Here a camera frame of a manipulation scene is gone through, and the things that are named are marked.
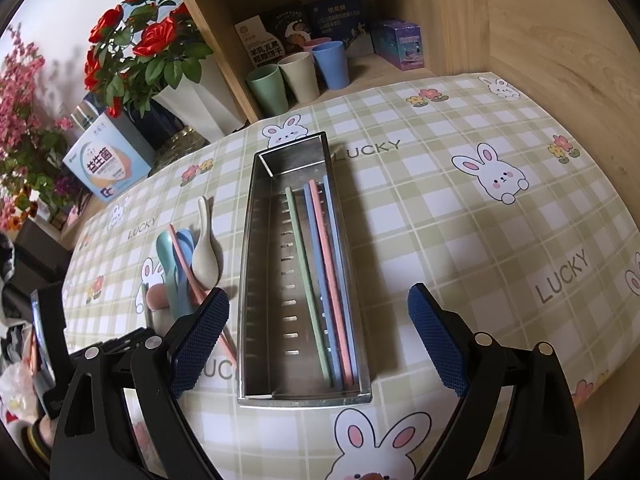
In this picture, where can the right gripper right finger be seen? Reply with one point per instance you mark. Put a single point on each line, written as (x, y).
(540, 438)

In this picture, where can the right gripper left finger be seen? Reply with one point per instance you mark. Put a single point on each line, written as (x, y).
(95, 436)

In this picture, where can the blue chopstick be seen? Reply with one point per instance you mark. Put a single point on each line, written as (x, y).
(340, 275)
(323, 290)

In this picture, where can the stainless steel utensil tray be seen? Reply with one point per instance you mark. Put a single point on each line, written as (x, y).
(300, 339)

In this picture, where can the green chopstick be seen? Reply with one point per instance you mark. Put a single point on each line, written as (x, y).
(307, 286)

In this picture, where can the person left hand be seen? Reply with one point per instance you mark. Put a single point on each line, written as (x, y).
(40, 437)

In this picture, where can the pink spoon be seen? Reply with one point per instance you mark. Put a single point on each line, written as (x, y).
(158, 305)

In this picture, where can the teal spoon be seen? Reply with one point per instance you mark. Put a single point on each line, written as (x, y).
(174, 291)

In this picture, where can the pink flower plant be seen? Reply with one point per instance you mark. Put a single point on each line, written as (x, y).
(32, 151)

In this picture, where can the blue spoon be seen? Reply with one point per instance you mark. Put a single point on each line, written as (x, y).
(186, 244)

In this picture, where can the probiotic box light blue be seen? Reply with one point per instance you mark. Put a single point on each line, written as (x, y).
(110, 156)

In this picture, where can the cream white spoon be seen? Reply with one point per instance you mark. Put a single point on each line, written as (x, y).
(205, 264)

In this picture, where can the dark blue product box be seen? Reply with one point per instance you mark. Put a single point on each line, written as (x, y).
(157, 125)

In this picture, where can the white flower vase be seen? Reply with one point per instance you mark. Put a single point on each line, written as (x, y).
(207, 107)

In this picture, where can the plaid bunny tablecloth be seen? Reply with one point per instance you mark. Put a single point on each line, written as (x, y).
(478, 194)

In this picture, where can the red rose bouquet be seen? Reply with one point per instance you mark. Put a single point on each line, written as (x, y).
(139, 48)

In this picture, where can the green cup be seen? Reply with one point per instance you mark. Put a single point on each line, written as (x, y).
(267, 85)

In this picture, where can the white brown package on shelf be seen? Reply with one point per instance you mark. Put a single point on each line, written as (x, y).
(261, 46)

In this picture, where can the beige cup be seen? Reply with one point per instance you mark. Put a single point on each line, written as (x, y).
(298, 71)

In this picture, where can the blue cup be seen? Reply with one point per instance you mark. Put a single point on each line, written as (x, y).
(331, 60)

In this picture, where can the wooden shelf unit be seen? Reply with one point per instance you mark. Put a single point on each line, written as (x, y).
(586, 49)

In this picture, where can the dark illustrated box on shelf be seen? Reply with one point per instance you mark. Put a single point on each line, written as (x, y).
(296, 24)

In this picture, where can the purple box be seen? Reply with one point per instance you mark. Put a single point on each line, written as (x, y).
(399, 43)

